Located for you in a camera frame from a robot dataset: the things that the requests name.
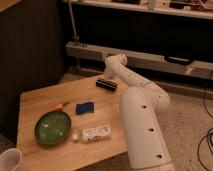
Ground wooden folding table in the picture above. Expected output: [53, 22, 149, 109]
[17, 76, 127, 171]

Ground blue sponge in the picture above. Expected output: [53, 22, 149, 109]
[76, 102, 94, 115]

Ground long grey case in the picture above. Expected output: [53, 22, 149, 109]
[66, 42, 213, 79]

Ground orange carrot toy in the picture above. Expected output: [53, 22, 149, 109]
[51, 102, 69, 110]

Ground black eraser block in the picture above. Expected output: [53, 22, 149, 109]
[96, 78, 117, 91]

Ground white shelf with clutter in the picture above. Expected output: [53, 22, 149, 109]
[62, 0, 213, 20]

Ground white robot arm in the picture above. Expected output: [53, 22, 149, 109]
[105, 54, 176, 171]

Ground black cables on floor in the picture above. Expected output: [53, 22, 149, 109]
[196, 71, 213, 171]

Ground green bowl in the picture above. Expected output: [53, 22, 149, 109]
[34, 110, 72, 145]

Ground metal stand pole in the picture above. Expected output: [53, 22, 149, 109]
[67, 0, 82, 74]

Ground white cup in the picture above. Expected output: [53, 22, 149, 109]
[0, 148, 25, 171]

